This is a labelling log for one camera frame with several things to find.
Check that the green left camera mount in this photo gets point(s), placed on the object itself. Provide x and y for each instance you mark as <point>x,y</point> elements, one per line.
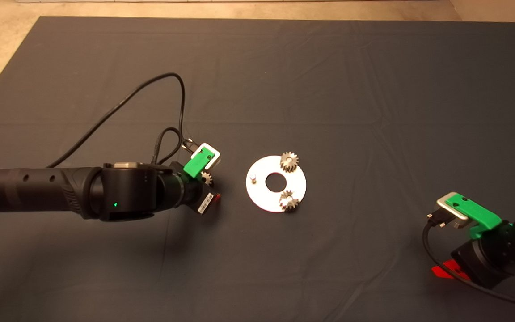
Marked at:
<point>195,164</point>

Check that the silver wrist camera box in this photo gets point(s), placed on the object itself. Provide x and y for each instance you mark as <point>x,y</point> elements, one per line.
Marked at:
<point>213,156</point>
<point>452,210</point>

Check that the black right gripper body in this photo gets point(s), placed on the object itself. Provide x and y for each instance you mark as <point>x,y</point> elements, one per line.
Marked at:
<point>485,259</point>

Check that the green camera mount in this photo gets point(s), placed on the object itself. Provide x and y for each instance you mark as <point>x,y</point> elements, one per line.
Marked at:
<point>195,164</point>
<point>474,212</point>

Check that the green right camera mount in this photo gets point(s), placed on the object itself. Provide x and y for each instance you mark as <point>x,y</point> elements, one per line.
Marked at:
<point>474,212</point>

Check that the dark steel planetary gear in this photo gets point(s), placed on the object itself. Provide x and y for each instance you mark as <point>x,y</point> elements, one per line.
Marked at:
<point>284,166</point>
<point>293,205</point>

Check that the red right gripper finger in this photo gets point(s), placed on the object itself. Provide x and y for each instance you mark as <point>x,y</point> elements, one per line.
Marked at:
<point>447,270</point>

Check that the shiny steel planetary gear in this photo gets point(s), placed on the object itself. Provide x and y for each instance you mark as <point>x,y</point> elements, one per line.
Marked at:
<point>207,178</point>

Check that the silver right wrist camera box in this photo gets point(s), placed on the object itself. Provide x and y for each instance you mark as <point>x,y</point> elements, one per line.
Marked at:
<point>452,210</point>

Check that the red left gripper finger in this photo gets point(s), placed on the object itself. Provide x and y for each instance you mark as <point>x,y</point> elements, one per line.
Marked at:
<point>216,197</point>

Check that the dark grey table cloth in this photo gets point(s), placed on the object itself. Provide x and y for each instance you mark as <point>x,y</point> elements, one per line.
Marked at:
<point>257,67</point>

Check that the round metal carrier plate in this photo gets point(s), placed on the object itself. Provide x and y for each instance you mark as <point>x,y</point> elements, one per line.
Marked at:
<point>259,194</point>

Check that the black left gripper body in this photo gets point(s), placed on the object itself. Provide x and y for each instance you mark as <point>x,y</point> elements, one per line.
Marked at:
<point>197,194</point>

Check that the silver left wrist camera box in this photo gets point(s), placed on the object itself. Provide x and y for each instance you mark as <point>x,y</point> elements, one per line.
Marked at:
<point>213,156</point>

